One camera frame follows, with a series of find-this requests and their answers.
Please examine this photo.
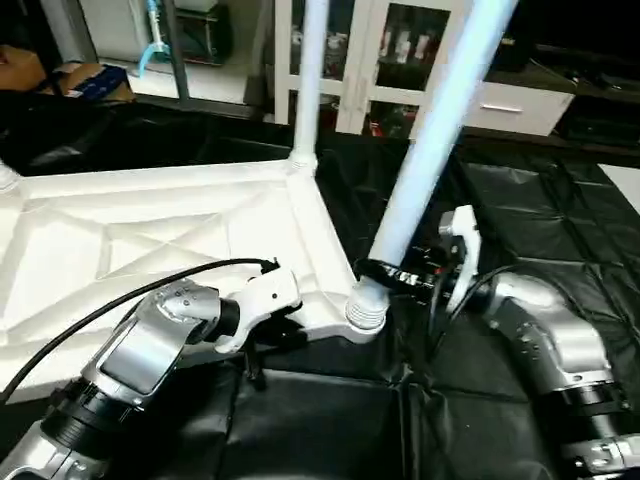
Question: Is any white plastic table leg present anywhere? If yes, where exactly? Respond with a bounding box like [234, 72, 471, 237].
[0, 160, 21, 194]
[288, 0, 331, 173]
[345, 0, 519, 332]

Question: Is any grey vertical metal pole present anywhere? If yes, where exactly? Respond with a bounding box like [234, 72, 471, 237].
[164, 0, 193, 107]

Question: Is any white flat board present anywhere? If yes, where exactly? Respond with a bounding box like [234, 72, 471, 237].
[598, 163, 640, 216]

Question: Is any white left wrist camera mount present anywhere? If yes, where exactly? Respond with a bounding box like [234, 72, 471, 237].
[212, 266, 302, 355]

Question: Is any white glass door cabinet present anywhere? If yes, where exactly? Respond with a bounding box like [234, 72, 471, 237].
[272, 0, 473, 137]

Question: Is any brown cardboard box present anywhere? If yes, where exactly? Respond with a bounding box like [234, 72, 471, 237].
[48, 62, 135, 103]

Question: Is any black work mat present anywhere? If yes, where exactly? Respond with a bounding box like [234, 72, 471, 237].
[0, 95, 640, 480]

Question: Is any dark low media cabinet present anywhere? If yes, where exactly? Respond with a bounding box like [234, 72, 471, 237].
[555, 40, 640, 149]

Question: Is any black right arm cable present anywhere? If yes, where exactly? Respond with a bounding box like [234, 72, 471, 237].
[426, 262, 521, 386]

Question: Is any white drawer unit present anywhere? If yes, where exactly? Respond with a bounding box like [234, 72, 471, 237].
[455, 80, 576, 137]

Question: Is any light blue plastic object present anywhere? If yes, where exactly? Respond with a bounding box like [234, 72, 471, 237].
[137, 0, 173, 81]

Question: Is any white plastic table top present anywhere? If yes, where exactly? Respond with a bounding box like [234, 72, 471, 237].
[0, 158, 391, 403]

